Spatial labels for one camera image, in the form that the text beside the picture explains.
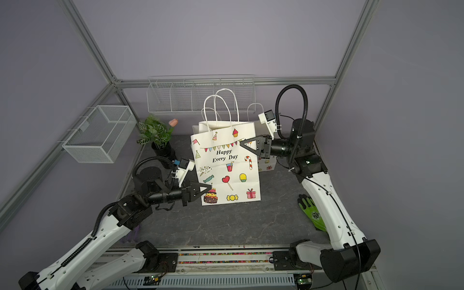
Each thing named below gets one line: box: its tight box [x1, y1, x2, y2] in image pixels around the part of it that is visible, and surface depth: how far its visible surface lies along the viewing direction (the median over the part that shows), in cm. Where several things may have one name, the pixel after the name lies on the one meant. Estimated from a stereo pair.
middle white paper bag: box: [192, 107, 226, 135], surface depth 59 cm
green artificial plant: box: [136, 114, 175, 147], surface depth 88 cm
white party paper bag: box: [190, 120, 261, 207], surface depth 60 cm
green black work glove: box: [297, 193, 328, 232], surface depth 88 cm
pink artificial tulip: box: [168, 118, 179, 127], surface depth 91 cm
